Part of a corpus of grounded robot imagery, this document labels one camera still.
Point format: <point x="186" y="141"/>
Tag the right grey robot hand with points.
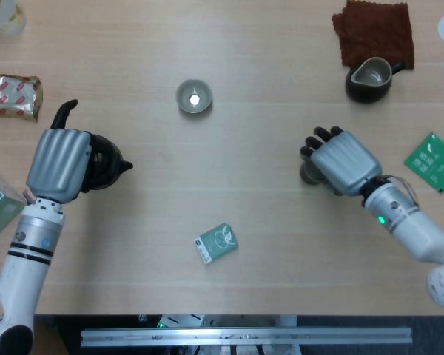
<point x="344" y="162"/>

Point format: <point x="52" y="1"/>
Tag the dark ceramic pitcher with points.
<point x="366" y="92"/>

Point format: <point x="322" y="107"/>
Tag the black teapot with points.
<point x="111" y="166"/>

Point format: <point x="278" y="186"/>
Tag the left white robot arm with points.
<point x="26" y="266"/>

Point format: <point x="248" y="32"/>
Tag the clear bottle with cork cap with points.
<point x="7" y="18"/>

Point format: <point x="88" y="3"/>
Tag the brown cloth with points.
<point x="373" y="33"/>

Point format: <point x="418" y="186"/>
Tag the wide grey tea bowl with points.
<point x="186" y="100"/>

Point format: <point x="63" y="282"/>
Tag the small green tea box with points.
<point x="216" y="244"/>

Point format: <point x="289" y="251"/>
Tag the foil bag with red print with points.
<point x="7" y="98"/>

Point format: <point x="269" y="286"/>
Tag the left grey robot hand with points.
<point x="59" y="162"/>

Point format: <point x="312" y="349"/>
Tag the large green tea box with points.
<point x="0" y="207"/>

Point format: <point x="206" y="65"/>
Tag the small dark ceramic teacup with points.
<point x="311" y="175"/>

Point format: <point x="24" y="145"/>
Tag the aluminium rail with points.
<point x="244" y="336"/>

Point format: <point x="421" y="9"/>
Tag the flat green tea sachet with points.
<point x="433" y="162"/>

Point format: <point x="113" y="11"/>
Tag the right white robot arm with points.
<point x="410" y="225"/>

